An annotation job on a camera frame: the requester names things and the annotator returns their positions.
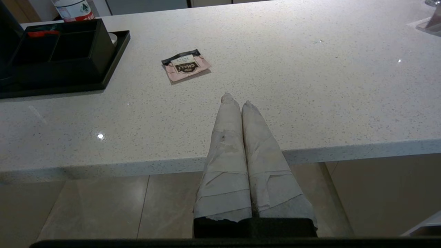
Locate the black compartment organizer box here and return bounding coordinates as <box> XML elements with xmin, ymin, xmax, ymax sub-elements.
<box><xmin>9</xmin><ymin>18</ymin><xmax>116</xmax><ymax>86</ymax></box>

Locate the red sachet packet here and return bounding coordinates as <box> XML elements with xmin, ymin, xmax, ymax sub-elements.
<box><xmin>27</xmin><ymin>30</ymin><xmax>60</xmax><ymax>37</ymax></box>

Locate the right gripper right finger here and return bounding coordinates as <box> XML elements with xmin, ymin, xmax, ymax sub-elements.
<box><xmin>241</xmin><ymin>101</ymin><xmax>318</xmax><ymax>238</ymax></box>

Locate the black electric kettle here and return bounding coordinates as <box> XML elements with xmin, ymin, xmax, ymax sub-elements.
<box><xmin>0</xmin><ymin>3</ymin><xmax>24</xmax><ymax>80</ymax></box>

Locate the black serving tray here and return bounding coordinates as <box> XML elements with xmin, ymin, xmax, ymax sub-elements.
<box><xmin>0</xmin><ymin>30</ymin><xmax>131</xmax><ymax>100</ymax></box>

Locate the clear water bottle red cap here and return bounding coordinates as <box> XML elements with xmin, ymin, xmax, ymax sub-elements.
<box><xmin>52</xmin><ymin>0</ymin><xmax>95</xmax><ymax>22</ymax></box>

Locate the beige tea bag sachet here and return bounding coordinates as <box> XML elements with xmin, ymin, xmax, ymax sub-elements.
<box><xmin>161</xmin><ymin>49</ymin><xmax>212</xmax><ymax>82</ymax></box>

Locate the brown wooden door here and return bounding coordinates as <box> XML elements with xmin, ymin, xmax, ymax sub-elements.
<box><xmin>10</xmin><ymin>0</ymin><xmax>42</xmax><ymax>24</ymax></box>

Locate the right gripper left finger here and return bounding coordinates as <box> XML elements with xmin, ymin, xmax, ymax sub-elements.
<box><xmin>193</xmin><ymin>92</ymin><xmax>253</xmax><ymax>238</ymax></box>

